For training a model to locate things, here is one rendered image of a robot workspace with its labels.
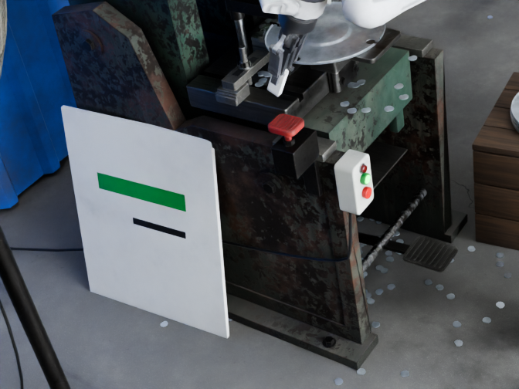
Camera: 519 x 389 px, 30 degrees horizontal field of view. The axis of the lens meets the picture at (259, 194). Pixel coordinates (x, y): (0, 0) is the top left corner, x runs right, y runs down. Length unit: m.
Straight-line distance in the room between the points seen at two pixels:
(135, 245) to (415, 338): 0.81
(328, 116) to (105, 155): 0.68
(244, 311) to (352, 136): 0.65
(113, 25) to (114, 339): 0.91
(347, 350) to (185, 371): 0.44
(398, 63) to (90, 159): 0.87
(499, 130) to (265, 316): 0.81
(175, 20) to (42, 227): 1.15
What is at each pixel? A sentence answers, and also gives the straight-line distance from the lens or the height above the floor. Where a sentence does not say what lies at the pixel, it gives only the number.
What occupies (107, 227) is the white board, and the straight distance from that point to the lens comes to 2.74.
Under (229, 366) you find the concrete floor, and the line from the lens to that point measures 2.59.
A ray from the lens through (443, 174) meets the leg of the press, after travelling 2.71.
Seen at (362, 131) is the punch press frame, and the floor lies 0.56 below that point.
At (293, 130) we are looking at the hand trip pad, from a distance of 2.03.
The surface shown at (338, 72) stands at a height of 0.70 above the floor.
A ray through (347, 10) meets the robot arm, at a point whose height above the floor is 1.09.
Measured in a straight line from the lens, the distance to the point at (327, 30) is 2.32.
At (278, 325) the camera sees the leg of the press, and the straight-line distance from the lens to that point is 2.62.
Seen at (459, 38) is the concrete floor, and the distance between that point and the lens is 3.81.
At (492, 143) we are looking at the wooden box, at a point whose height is 0.35.
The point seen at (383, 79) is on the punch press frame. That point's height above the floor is 0.64.
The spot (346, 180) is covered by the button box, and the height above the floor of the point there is 0.59.
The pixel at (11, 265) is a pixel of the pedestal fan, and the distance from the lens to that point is 2.04.
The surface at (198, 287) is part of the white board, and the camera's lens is 2.63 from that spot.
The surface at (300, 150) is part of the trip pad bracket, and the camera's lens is 2.08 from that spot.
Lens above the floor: 1.90
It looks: 37 degrees down
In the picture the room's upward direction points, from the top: 12 degrees counter-clockwise
